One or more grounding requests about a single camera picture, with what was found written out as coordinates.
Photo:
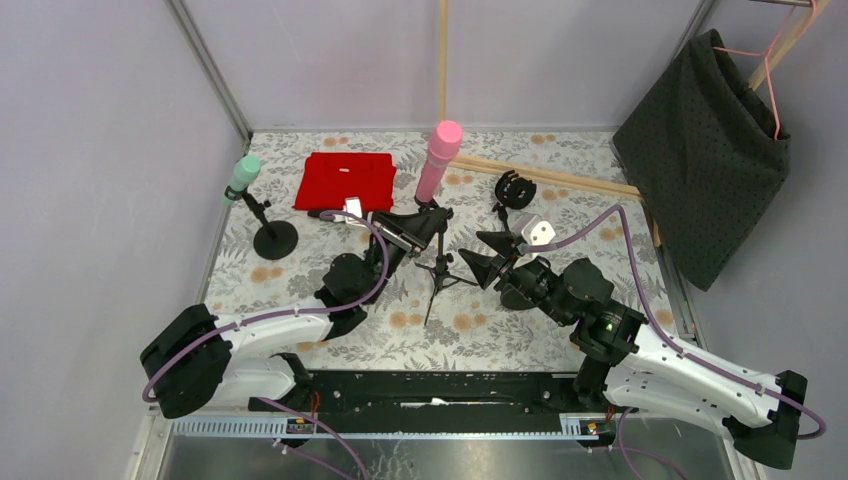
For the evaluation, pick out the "round-base mic stand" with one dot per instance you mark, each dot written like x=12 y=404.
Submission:
x=274 y=240
x=513 y=192

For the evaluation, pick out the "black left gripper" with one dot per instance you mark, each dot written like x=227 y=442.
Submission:
x=403 y=230

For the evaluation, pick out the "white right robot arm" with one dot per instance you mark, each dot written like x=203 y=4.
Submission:
x=629 y=363

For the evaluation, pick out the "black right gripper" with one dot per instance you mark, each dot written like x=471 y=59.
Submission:
x=506 y=270

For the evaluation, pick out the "mint green microphone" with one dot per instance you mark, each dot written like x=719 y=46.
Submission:
x=245 y=171

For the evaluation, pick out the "floral table mat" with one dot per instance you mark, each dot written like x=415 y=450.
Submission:
x=468 y=329

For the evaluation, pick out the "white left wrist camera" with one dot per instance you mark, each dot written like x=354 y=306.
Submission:
x=353 y=212

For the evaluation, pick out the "dark dotted hanging garment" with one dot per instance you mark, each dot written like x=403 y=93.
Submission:
x=707 y=156

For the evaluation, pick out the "pink clothes hanger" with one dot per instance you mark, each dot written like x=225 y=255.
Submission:
x=800 y=16

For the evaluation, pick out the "black tripod mic stand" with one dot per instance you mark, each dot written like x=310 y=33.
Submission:
x=440 y=275

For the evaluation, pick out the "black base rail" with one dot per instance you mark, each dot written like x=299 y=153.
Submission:
x=429 y=402

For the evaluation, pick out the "red folded cloth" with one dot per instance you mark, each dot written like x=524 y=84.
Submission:
x=329 y=178

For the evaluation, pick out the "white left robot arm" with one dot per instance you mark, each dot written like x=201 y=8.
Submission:
x=205 y=360

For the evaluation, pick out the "pink microphone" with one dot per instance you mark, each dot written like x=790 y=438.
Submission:
x=443 y=147

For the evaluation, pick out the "wooden clothes rack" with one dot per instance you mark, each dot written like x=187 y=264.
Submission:
x=477 y=164

